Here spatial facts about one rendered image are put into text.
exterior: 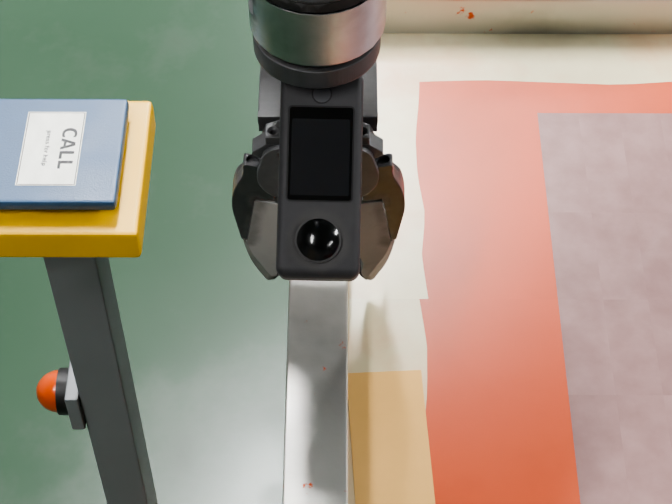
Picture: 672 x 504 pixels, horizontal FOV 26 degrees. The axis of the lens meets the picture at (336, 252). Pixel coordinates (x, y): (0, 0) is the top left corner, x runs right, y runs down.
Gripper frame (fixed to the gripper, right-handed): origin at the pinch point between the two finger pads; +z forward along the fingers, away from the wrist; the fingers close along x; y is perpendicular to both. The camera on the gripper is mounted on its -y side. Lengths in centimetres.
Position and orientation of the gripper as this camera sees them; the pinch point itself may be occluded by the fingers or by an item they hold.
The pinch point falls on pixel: (319, 274)
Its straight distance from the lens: 94.9
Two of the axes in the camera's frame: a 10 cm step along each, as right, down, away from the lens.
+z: 0.0, 6.1, 7.9
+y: 0.0, -7.9, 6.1
